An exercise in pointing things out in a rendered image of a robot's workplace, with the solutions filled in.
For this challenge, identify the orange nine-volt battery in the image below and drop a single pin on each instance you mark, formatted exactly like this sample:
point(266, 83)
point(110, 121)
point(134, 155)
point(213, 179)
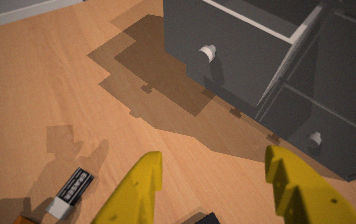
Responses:
point(24, 220)

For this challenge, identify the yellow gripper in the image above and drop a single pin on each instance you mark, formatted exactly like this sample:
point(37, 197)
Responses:
point(301, 195)

